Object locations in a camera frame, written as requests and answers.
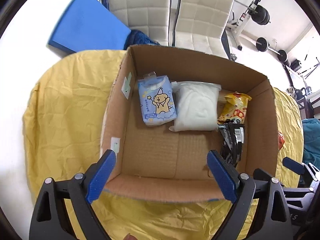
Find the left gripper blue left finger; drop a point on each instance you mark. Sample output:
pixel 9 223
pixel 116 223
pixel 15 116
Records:
pixel 98 174

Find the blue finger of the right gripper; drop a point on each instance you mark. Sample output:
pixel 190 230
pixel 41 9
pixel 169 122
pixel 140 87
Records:
pixel 297 168
pixel 259 175

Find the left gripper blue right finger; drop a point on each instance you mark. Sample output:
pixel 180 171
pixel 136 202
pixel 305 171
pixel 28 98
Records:
pixel 224 174

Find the black snack bag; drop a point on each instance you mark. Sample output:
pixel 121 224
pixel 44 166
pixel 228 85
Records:
pixel 233 139

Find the yellow guoba snack bag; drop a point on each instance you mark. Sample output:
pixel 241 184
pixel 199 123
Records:
pixel 235 108

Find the white clear plastic bag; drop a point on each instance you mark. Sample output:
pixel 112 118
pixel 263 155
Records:
pixel 196 106

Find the blue cartoon tissue pack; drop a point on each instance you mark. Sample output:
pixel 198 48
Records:
pixel 156 100

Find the person's left hand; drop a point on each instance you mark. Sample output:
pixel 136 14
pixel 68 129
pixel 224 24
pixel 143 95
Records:
pixel 129 237

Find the orange snack bag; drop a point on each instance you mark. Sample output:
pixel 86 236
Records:
pixel 281 140

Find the teal bean bag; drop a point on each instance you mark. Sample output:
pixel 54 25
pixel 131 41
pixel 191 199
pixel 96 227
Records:
pixel 311 134

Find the dark wooden chair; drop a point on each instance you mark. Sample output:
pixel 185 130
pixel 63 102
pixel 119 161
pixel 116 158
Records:
pixel 304 104

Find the yellow tablecloth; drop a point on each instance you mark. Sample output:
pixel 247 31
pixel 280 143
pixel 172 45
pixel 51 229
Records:
pixel 160 187

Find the floor barbell with plates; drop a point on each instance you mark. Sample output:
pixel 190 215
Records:
pixel 262 45

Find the black blue weight bench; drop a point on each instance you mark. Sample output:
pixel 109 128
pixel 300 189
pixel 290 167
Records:
pixel 225 43

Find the dark blue crumpled cloth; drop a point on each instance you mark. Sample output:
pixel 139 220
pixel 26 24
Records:
pixel 137 37

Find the blue foam mat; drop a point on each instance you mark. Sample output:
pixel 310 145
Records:
pixel 88 25

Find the racked barbell with plates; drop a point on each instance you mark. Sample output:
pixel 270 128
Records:
pixel 260 15

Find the right white padded chair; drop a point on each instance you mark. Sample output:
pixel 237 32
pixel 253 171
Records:
pixel 200 24

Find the white padded chair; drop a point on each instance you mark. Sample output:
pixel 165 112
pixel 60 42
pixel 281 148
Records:
pixel 152 17
pixel 200 24

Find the white barbell rack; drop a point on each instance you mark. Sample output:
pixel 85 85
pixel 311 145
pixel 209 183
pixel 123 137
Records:
pixel 238 26

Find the left white padded chair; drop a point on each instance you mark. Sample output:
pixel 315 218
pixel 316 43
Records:
pixel 152 17

